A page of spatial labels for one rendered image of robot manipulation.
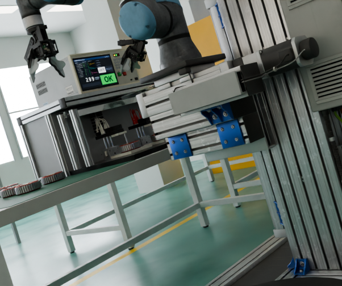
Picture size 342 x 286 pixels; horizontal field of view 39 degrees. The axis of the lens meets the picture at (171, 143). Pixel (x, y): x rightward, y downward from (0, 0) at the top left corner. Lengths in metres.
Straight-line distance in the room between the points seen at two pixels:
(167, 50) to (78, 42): 9.17
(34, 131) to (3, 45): 7.43
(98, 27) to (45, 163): 4.38
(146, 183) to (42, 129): 4.26
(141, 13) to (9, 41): 8.60
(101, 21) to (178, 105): 5.31
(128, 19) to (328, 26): 0.60
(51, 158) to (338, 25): 1.59
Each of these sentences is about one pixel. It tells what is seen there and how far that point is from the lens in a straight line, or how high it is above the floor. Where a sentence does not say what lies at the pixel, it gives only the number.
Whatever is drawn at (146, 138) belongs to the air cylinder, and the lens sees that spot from 2.67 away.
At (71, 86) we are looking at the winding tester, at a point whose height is 1.17.
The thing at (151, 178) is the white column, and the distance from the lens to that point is 6.62.
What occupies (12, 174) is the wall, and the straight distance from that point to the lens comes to 9.40.
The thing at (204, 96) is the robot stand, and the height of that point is 0.91.
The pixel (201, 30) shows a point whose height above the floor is 1.82.
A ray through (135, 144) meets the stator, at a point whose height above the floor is 0.80.
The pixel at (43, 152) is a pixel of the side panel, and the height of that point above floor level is 0.90.
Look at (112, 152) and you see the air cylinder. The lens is 2.49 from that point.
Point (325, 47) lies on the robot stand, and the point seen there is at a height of 0.94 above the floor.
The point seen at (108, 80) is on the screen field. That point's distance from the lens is 2.60.
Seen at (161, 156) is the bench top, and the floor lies 0.72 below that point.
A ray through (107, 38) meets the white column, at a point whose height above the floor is 2.15.
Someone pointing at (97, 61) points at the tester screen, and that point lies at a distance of 2.59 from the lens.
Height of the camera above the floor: 0.87
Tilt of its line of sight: 3 degrees down
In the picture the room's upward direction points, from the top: 17 degrees counter-clockwise
